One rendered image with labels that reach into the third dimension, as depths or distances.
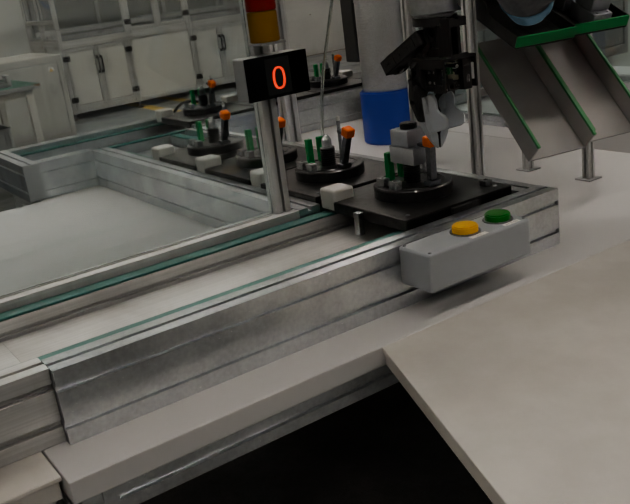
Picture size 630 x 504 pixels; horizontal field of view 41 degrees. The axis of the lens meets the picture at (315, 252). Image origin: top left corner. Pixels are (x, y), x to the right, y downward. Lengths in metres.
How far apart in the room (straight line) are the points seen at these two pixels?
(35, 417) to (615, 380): 0.69
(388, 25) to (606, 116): 0.84
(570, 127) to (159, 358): 0.93
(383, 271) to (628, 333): 0.35
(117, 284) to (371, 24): 1.29
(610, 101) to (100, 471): 1.22
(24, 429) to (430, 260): 0.58
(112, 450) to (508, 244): 0.66
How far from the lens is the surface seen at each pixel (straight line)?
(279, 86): 1.43
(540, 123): 1.64
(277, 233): 1.45
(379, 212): 1.40
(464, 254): 1.26
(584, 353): 1.14
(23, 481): 1.04
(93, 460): 1.04
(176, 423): 1.07
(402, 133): 1.46
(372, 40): 2.40
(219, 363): 1.14
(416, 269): 1.24
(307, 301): 1.18
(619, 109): 1.79
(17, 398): 1.07
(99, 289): 1.33
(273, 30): 1.42
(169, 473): 1.09
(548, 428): 0.98
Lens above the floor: 1.37
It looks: 19 degrees down
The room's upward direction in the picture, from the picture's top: 7 degrees counter-clockwise
